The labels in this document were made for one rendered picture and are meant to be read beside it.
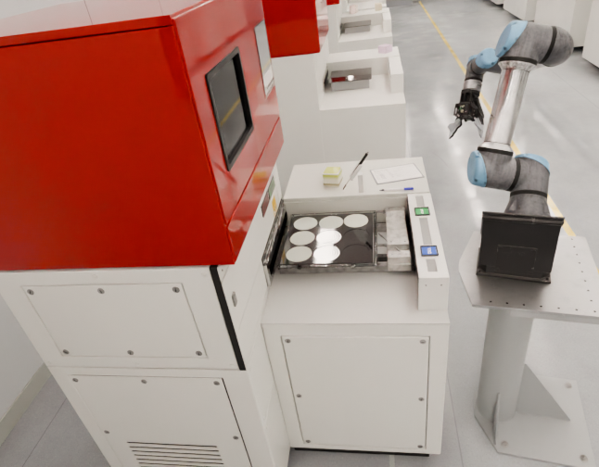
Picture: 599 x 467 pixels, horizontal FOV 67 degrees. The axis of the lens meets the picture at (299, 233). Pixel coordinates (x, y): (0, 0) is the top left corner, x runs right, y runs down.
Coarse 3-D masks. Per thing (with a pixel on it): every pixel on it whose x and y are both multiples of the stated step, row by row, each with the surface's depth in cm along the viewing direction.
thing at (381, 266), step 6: (378, 264) 170; (384, 264) 170; (282, 270) 177; (288, 270) 176; (294, 270) 176; (300, 270) 176; (306, 270) 175; (312, 270) 175; (318, 270) 174; (324, 270) 174; (330, 270) 174; (336, 270) 173; (342, 270) 173; (348, 270) 173; (354, 270) 172; (360, 270) 172; (366, 270) 171; (372, 270) 171; (378, 270) 171; (384, 270) 170
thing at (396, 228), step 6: (396, 216) 191; (402, 216) 190; (390, 222) 187; (396, 222) 187; (402, 222) 186; (390, 228) 184; (396, 228) 183; (402, 228) 183; (390, 234) 180; (396, 234) 180; (402, 234) 179; (390, 264) 164; (396, 264) 164; (402, 264) 164; (408, 264) 163; (390, 270) 166; (396, 270) 165; (402, 270) 165; (408, 270) 165
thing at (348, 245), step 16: (368, 224) 185; (288, 240) 183; (320, 240) 180; (336, 240) 178; (352, 240) 177; (368, 240) 175; (320, 256) 171; (336, 256) 170; (352, 256) 168; (368, 256) 167
